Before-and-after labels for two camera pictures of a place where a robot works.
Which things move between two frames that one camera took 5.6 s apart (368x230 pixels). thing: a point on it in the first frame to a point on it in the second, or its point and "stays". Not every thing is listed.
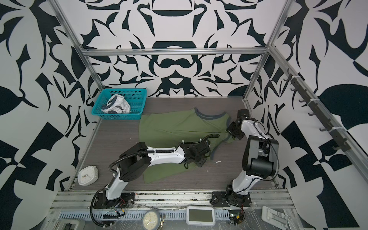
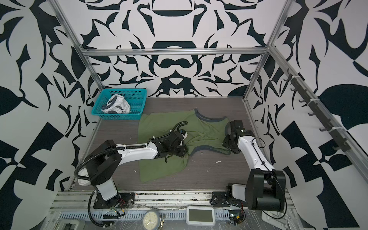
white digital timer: (200, 215) stays
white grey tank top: (117, 104) stays
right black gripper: (230, 129) to (224, 143)
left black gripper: (202, 161) to (184, 151)
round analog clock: (150, 220) stays
